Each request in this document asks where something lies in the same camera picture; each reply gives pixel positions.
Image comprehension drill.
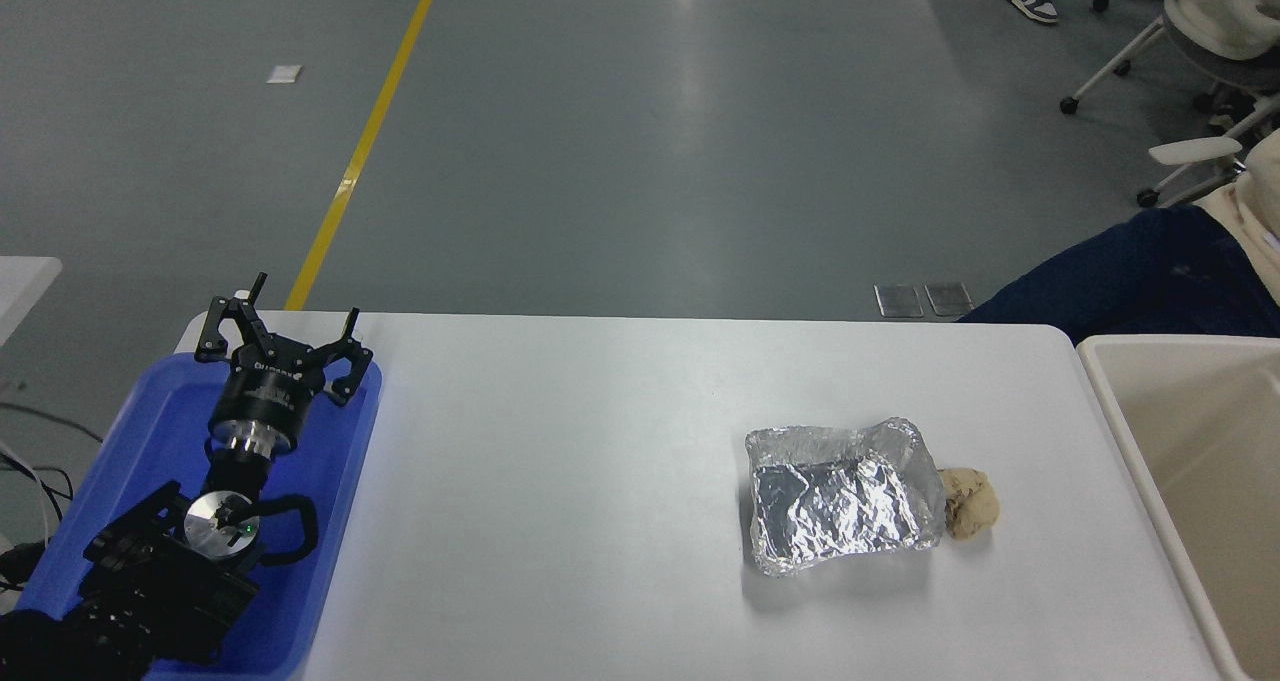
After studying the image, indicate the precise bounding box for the crumpled tan paper ball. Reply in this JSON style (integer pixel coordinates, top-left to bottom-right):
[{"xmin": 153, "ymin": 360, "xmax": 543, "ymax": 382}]
[{"xmin": 938, "ymin": 467, "xmax": 1001, "ymax": 540}]

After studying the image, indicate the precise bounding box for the crumpled foil tray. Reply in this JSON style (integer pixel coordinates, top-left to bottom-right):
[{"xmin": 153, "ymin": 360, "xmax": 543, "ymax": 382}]
[{"xmin": 745, "ymin": 417, "xmax": 946, "ymax": 578}]

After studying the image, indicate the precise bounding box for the white side table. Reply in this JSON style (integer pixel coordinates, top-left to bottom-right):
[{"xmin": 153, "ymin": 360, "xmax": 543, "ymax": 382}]
[{"xmin": 0, "ymin": 257, "xmax": 63, "ymax": 347}]

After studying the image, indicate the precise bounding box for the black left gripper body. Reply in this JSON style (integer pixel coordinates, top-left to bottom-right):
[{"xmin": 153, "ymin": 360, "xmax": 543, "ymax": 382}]
[{"xmin": 208, "ymin": 345, "xmax": 329, "ymax": 440}]

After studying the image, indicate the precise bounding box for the large pale bin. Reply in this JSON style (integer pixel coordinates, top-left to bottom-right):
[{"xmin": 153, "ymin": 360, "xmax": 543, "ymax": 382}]
[{"xmin": 1076, "ymin": 334, "xmax": 1280, "ymax": 681}]

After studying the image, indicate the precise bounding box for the metal floor plate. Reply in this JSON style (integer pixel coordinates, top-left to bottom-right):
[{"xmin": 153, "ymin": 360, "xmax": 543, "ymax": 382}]
[
  {"xmin": 925, "ymin": 282, "xmax": 974, "ymax": 318},
  {"xmin": 875, "ymin": 284, "xmax": 925, "ymax": 319}
]

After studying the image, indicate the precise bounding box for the black cable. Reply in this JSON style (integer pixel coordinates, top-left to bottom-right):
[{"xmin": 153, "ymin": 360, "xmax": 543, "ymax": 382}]
[{"xmin": 0, "ymin": 401, "xmax": 106, "ymax": 444}]

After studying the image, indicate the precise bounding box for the blue plastic tray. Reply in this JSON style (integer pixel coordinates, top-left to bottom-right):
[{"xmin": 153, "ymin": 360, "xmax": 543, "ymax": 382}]
[{"xmin": 15, "ymin": 352, "xmax": 384, "ymax": 680}]

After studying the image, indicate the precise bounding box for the white office chair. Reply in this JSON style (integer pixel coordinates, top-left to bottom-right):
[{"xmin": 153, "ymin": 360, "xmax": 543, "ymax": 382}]
[{"xmin": 1060, "ymin": 0, "xmax": 1280, "ymax": 207}]

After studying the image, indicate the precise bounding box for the white cable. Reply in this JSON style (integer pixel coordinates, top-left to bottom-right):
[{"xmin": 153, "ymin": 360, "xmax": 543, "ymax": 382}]
[{"xmin": 0, "ymin": 441, "xmax": 59, "ymax": 542}]

